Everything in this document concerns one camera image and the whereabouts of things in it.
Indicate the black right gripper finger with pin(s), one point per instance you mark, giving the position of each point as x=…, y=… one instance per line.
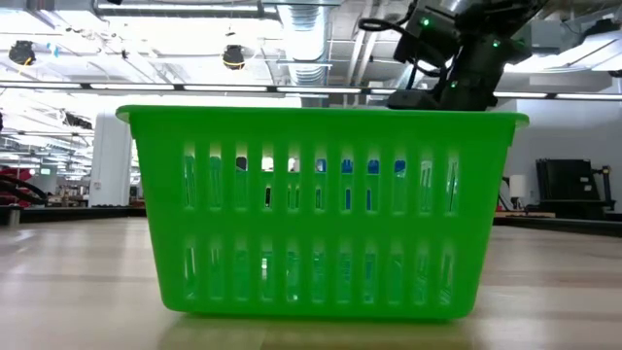
x=413, y=100

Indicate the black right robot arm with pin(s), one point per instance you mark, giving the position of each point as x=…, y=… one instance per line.
x=510, y=12

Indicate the long ceiling light strip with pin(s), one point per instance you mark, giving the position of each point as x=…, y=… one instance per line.
x=226, y=88
x=318, y=90
x=131, y=87
x=588, y=96

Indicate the white cylinder lamp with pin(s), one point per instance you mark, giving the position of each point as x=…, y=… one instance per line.
x=518, y=186

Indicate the black equipment rack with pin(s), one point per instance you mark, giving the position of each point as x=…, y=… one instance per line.
x=568, y=185

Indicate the green plastic basket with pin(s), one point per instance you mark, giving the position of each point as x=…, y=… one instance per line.
x=321, y=223

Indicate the white pillar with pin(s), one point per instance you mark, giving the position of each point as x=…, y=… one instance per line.
x=111, y=160

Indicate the red equipment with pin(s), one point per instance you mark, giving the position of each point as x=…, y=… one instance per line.
x=14, y=175

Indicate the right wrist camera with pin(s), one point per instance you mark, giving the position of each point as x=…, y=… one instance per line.
x=427, y=34

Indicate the silver ventilation duct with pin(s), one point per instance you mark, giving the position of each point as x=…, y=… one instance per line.
x=306, y=39

